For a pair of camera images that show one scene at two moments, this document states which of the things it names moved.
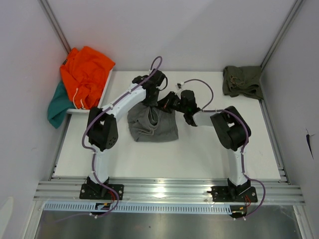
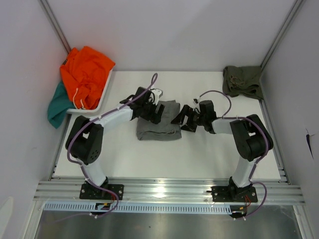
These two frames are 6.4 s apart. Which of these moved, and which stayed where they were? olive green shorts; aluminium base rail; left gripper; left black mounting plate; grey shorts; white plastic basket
Moved: left gripper; grey shorts
Stayed: aluminium base rail; left black mounting plate; white plastic basket; olive green shorts
